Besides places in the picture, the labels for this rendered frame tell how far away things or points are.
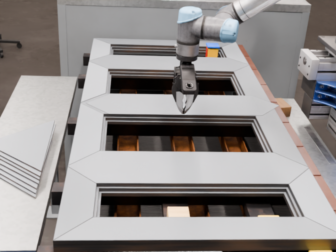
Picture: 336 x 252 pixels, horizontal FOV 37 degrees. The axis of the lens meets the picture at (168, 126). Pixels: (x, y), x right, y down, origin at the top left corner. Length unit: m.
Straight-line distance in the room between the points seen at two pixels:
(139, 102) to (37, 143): 0.42
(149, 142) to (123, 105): 0.41
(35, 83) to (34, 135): 0.56
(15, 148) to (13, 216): 0.32
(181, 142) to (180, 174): 0.52
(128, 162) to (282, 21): 1.48
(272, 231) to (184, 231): 0.23
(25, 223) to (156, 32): 1.47
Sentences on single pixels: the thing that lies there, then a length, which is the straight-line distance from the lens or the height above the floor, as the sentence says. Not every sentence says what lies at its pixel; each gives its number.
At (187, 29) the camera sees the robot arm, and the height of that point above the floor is 1.21.
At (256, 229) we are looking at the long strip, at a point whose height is 0.85.
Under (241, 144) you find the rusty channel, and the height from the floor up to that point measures 0.70.
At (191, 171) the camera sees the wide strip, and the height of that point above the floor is 0.85.
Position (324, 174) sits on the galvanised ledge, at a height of 0.68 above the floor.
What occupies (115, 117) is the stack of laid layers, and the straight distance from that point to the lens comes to 1.84.
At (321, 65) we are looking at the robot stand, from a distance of 2.16.
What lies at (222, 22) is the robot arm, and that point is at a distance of 1.62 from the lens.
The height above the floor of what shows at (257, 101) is 0.85.
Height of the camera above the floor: 1.67
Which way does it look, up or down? 28 degrees down
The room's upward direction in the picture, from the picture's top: 3 degrees clockwise
